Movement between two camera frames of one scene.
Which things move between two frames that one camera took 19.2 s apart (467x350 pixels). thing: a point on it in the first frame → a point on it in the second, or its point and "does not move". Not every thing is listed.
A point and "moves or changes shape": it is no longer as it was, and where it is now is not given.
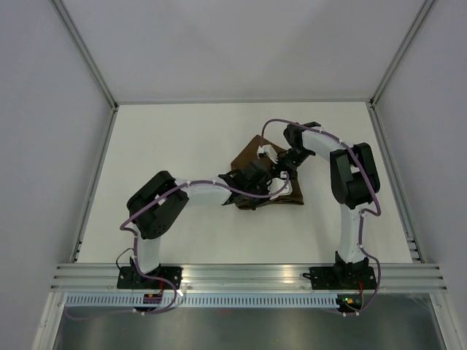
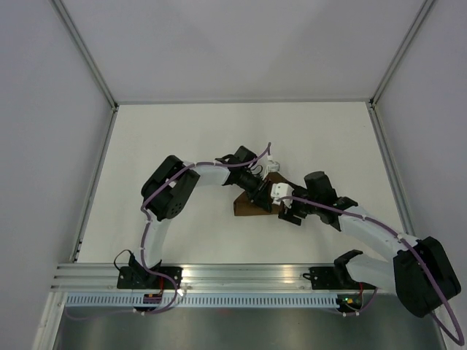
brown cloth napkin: (249, 152) moves or changes shape
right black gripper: (278, 168) → (287, 214)
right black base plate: (341, 278) does not move
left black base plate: (130, 278) does not move
